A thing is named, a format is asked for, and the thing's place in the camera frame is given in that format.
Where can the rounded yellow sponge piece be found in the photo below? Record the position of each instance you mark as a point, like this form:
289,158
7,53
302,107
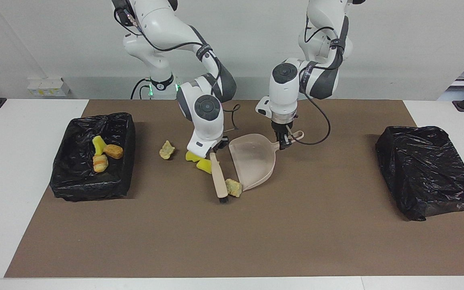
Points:
192,157

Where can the small pale crumpled scrap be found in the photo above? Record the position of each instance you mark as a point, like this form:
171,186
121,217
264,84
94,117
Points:
167,150

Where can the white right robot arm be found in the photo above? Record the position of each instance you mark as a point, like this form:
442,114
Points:
206,121

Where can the beige hand brush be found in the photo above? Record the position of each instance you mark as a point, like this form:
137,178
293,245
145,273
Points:
218,177

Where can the pale bread chunk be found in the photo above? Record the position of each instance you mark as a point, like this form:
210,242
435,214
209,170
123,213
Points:
234,187

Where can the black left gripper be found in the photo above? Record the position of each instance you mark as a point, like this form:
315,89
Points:
283,129

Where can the yellow sponge wedge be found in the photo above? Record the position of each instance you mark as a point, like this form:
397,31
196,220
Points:
98,145

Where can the white wall socket box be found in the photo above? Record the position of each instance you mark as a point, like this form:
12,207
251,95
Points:
46,87

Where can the beige plastic dustpan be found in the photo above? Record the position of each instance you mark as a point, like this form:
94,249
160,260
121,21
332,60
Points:
254,161

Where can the striped croissant piece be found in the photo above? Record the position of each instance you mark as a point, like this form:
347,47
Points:
100,164

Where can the brown table mat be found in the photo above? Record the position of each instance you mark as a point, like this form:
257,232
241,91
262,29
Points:
232,249

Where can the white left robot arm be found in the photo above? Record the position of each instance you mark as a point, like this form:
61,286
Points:
284,92

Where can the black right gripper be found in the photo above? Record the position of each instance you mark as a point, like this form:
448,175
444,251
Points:
222,145

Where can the brown bread nugget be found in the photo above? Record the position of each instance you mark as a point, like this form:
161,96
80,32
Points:
113,152

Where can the bin wrapped in black bag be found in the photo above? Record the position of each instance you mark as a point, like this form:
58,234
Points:
425,173

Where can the notched yellow sponge piece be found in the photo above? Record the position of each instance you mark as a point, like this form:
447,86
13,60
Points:
204,166

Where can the open bin with black bag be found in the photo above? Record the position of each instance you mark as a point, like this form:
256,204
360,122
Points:
75,181

